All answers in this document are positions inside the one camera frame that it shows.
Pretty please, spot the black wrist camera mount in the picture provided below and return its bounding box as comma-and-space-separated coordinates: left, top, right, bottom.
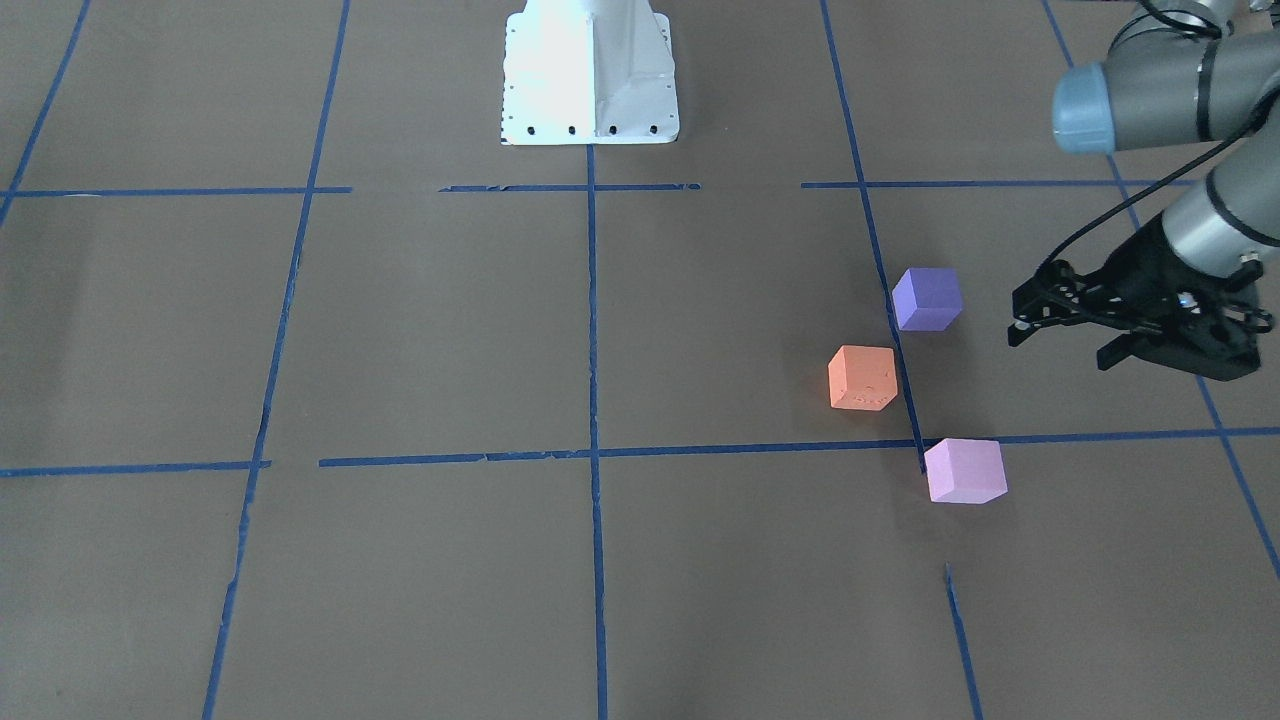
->
1144, 284, 1274, 382

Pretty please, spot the dark purple foam block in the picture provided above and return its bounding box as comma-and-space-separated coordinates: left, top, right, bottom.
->
890, 266, 965, 332

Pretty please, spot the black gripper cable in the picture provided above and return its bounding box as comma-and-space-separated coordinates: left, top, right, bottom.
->
1036, 95, 1280, 291

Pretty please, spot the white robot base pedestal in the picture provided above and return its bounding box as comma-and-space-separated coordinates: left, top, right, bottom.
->
500, 1, 681, 146

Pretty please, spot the orange foam block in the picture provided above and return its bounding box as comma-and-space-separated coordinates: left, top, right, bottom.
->
827, 345, 900, 413

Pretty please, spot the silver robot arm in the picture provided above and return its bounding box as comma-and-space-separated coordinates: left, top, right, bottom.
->
1007, 1, 1277, 352

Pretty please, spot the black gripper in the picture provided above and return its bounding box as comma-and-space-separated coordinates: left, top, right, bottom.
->
1007, 217, 1263, 372

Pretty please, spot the light pink foam block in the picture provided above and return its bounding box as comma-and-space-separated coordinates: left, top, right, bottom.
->
924, 438, 1009, 503

